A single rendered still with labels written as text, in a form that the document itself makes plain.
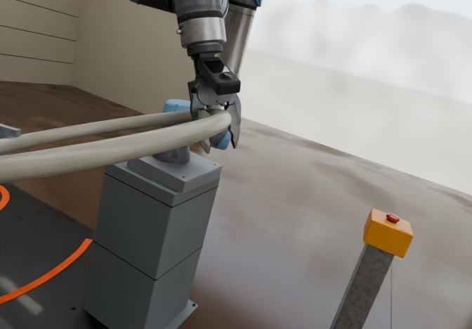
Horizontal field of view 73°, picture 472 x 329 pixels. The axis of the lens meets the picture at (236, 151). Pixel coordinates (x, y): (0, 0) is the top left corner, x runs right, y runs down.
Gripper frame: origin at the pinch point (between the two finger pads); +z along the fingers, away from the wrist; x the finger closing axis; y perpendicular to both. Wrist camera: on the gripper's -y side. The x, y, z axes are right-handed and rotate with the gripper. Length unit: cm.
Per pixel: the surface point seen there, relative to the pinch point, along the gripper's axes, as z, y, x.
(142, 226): 43, 78, 19
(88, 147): -7.1, -24.1, 22.4
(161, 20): -150, 578, -90
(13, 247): 66, 158, 94
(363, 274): 52, 11, -43
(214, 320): 118, 98, -10
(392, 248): 41, 5, -49
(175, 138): -6.1, -22.2, 12.5
